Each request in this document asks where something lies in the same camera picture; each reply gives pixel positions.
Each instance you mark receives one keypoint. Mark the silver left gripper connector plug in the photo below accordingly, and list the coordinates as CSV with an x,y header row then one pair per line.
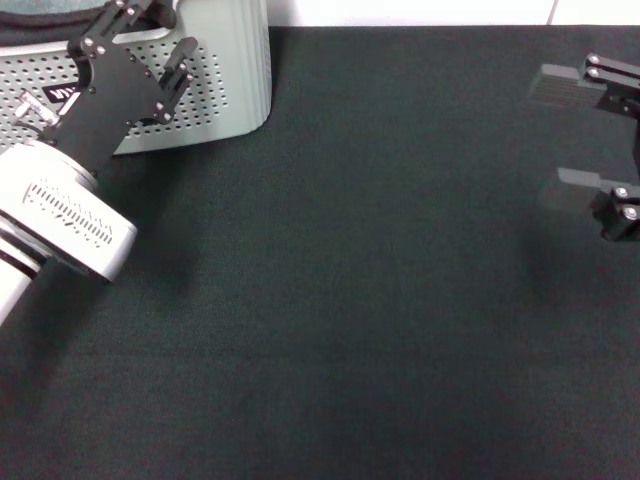
x,y
32,107

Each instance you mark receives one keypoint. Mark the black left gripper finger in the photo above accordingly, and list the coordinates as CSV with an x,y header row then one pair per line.
x,y
112,22
177,75

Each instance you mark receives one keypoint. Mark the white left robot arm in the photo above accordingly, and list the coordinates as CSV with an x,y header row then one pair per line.
x,y
60,215

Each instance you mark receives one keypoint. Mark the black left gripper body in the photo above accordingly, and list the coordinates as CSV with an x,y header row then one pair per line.
x,y
110,100

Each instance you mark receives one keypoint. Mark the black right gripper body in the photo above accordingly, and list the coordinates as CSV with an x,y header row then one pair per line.
x,y
636,150

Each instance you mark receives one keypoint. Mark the grey perforated storage box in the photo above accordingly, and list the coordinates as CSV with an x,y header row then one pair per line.
x,y
225,75

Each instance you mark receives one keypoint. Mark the black tablecloth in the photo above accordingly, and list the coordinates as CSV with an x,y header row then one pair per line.
x,y
350,300

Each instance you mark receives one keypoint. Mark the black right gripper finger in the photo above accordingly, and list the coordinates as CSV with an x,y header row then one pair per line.
x,y
565,192
560,85

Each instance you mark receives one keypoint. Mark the green towel with black trim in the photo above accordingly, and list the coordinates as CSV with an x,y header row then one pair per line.
x,y
50,5

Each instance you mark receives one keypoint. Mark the dark cloth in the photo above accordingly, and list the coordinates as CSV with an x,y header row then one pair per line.
x,y
30,32

